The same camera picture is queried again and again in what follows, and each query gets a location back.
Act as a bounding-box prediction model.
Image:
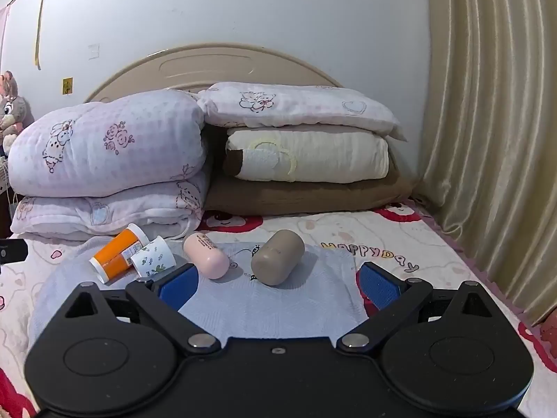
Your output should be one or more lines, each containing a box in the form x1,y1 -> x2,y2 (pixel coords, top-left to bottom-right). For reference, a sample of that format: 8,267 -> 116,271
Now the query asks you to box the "grey-brown metal cup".
251,229 -> 305,287

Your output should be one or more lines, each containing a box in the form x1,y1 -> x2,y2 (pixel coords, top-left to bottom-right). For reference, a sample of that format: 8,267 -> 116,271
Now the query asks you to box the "white floral paper cup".
131,236 -> 176,277

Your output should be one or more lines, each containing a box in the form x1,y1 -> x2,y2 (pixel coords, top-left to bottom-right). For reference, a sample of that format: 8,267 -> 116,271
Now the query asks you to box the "orange bottle white cap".
90,224 -> 149,284

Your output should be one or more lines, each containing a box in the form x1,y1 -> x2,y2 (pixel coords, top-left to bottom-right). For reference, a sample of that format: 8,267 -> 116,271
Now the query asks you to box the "cartoon print bed sheet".
0,199 -> 557,418

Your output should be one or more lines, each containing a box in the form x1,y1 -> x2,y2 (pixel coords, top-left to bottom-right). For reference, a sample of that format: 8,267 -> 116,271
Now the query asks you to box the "pink capsule-shaped bottle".
183,232 -> 230,280

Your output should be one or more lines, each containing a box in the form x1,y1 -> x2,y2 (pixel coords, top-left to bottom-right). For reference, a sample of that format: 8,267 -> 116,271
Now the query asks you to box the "light blue-grey cloth mat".
28,242 -> 367,345

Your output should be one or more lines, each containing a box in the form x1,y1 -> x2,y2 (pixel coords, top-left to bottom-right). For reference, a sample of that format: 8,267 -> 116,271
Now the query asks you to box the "brown pillow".
204,151 -> 413,216

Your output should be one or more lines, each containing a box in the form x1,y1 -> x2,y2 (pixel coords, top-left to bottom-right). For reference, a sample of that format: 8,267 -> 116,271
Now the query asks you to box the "folded pink white quilt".
8,90 -> 209,241

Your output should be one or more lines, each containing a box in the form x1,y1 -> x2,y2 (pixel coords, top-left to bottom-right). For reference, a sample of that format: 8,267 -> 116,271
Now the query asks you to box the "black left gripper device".
0,239 -> 28,265

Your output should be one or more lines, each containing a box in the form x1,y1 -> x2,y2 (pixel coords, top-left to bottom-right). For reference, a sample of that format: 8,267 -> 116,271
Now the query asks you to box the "beige pleated curtain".
417,0 -> 556,324

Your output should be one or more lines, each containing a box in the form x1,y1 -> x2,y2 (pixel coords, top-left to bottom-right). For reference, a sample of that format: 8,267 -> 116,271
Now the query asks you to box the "cream embroidered pillow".
226,125 -> 390,184

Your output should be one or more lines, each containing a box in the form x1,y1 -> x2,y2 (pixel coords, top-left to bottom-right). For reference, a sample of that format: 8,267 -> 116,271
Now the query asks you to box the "pink cartoon pillow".
197,82 -> 406,141

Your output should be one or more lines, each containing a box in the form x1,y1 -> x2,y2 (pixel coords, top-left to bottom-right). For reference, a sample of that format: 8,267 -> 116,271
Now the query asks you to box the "beige wooden headboard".
86,42 -> 340,102

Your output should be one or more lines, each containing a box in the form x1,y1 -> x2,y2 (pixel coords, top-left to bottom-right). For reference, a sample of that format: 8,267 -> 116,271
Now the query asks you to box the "plush bunny toy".
0,71 -> 32,157

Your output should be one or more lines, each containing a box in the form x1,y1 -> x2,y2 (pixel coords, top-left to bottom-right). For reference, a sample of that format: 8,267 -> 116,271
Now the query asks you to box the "yellow hanging ribbon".
11,0 -> 58,71

